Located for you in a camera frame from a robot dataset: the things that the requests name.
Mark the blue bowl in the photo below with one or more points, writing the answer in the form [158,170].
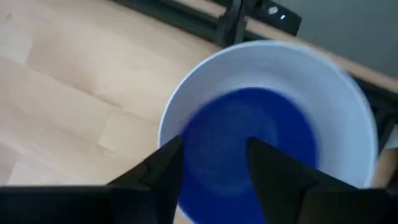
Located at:
[233,124]

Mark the black electronics box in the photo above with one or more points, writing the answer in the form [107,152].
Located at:
[289,21]

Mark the black aluminium table frame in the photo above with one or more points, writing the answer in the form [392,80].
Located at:
[186,18]

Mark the large white bowl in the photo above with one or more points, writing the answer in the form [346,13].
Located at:
[264,68]

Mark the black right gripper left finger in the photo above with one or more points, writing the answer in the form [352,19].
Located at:
[158,186]

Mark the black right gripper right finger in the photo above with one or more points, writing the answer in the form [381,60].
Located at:
[286,193]

